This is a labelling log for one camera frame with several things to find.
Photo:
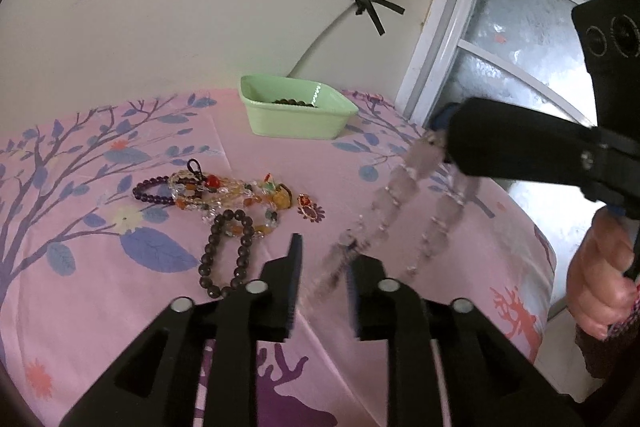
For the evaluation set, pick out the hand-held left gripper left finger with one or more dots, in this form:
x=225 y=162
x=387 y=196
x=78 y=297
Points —
x=298 y=277

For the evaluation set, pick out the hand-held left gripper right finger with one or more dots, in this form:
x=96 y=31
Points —
x=354 y=297

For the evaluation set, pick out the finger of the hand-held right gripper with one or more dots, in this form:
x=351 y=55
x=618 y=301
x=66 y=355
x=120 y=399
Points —
x=510 y=142

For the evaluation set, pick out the white window frame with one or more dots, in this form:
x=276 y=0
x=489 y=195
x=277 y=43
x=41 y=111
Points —
x=440 y=22

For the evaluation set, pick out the red gold pendant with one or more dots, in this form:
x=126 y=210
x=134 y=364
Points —
x=310 y=208

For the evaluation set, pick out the person's right hand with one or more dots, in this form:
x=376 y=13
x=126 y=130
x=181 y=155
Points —
x=597 y=272

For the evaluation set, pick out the amber pendant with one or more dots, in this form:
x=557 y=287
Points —
x=283 y=198

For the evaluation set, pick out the pink tree print sheet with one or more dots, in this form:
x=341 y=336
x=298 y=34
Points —
x=125 y=307

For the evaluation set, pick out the light green plastic tray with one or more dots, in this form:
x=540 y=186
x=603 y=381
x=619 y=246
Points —
x=295 y=119

